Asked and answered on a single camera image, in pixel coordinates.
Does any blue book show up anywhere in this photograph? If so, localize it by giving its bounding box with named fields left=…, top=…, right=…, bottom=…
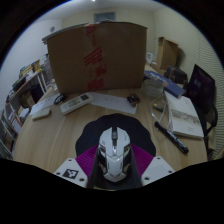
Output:
left=143, top=70, right=187, bottom=99

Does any wall air vent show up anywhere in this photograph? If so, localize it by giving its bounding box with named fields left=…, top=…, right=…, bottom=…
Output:
left=93, top=11, right=117, bottom=24

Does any white gaming computer mouse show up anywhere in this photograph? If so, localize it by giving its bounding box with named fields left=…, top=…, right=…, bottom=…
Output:
left=97, top=125, right=132, bottom=183

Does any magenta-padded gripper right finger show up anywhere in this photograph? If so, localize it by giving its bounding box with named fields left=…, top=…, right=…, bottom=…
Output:
left=127, top=143, right=176, bottom=190

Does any large brown cardboard box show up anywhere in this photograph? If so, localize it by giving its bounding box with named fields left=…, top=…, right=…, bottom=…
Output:
left=42, top=21, right=148, bottom=95

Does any small dark brown object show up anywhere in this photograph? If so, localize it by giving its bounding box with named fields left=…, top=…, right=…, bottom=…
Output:
left=126, top=93, right=142, bottom=108

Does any small black coiled object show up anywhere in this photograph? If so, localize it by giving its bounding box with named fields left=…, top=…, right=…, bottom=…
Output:
left=53, top=93, right=68, bottom=105

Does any white book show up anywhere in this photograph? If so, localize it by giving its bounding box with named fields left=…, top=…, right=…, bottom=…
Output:
left=164, top=90, right=205, bottom=140

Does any black marker pen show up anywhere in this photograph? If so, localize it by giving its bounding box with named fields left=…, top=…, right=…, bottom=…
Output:
left=154, top=120, right=190, bottom=155

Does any dark monitor screen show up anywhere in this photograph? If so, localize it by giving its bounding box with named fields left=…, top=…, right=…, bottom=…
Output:
left=185, top=64, right=217, bottom=114

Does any clear round container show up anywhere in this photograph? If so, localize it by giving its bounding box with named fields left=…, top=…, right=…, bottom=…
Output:
left=141, top=78, right=165, bottom=98

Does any wooden side desk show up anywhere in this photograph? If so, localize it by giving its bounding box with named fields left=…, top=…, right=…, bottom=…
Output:
left=6, top=68, right=49, bottom=108

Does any black wavy-edged mouse pad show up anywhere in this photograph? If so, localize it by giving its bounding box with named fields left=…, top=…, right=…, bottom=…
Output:
left=75, top=113, right=157, bottom=159

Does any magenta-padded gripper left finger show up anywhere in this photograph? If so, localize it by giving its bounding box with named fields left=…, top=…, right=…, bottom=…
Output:
left=53, top=144, right=103, bottom=190

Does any white cable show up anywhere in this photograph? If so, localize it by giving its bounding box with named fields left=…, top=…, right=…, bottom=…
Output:
left=149, top=94, right=168, bottom=124

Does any small brown cardboard box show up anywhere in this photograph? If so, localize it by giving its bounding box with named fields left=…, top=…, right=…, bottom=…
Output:
left=155, top=36, right=179, bottom=71

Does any black office chair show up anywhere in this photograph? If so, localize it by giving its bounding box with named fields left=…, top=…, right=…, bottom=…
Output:
left=199, top=103, right=219, bottom=138

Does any white remote control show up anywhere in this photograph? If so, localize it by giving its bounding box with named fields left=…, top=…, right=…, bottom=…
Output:
left=59, top=93, right=95, bottom=116

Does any white paper sheet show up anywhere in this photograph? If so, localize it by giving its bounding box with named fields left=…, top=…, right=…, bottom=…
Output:
left=89, top=92, right=138, bottom=115
left=29, top=94, right=62, bottom=116

